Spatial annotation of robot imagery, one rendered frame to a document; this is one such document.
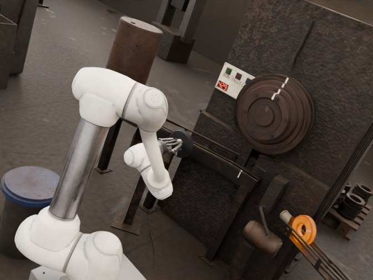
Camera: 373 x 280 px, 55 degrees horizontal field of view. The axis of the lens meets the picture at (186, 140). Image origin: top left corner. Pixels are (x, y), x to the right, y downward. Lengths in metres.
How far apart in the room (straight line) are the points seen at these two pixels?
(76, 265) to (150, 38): 3.70
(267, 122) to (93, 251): 1.20
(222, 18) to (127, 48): 4.94
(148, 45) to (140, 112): 3.61
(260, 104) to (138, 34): 2.85
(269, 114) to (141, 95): 1.07
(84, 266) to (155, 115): 0.60
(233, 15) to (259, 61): 6.91
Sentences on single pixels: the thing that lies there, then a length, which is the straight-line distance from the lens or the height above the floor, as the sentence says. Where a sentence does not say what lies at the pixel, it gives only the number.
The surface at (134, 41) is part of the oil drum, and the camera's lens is 4.72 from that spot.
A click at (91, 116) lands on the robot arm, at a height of 1.14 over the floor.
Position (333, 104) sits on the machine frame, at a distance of 2.22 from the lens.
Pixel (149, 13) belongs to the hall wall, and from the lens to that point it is 10.75.
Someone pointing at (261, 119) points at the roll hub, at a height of 1.09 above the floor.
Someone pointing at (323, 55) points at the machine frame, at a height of 1.52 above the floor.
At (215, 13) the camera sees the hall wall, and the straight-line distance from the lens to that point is 9.50.
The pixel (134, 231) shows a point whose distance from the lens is 2.59.
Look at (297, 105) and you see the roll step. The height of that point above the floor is 1.24.
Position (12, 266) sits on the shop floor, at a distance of 2.23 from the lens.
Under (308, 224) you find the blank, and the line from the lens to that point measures 2.02.
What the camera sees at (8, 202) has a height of 0.33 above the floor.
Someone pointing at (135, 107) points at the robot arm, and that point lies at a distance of 1.17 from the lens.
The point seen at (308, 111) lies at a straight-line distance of 2.10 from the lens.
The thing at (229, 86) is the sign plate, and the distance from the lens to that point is 2.42.
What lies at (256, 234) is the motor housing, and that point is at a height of 0.50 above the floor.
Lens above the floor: 1.64
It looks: 23 degrees down
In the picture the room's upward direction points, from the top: 22 degrees clockwise
